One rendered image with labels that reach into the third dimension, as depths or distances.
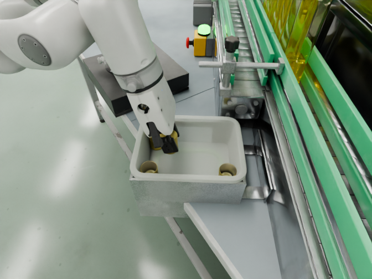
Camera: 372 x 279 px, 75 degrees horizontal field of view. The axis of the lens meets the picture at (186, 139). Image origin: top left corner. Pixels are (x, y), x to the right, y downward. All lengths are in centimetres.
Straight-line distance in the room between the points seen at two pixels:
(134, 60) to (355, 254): 35
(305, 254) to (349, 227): 9
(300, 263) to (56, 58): 44
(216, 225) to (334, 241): 22
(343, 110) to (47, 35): 45
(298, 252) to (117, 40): 39
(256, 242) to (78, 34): 46
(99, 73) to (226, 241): 58
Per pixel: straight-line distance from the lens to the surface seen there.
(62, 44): 37
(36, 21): 38
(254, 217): 53
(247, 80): 62
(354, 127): 45
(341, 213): 34
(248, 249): 50
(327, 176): 36
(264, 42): 61
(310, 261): 39
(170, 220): 111
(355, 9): 70
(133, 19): 35
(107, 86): 73
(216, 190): 48
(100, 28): 35
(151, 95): 38
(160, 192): 50
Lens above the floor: 122
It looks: 48 degrees down
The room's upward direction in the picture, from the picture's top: straight up
